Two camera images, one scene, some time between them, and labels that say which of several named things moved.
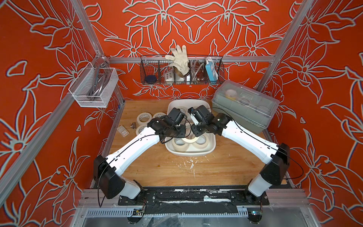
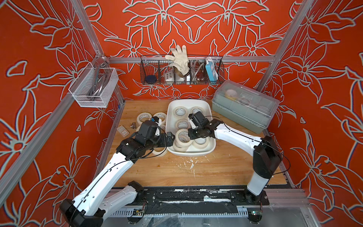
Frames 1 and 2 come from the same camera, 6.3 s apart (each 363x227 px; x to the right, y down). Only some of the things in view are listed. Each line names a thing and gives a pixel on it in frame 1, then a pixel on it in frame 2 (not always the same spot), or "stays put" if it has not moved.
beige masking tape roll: (158, 115) stays put
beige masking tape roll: (183, 109) stays put
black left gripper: (183, 132) → (164, 143)
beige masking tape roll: (143, 118) stays put
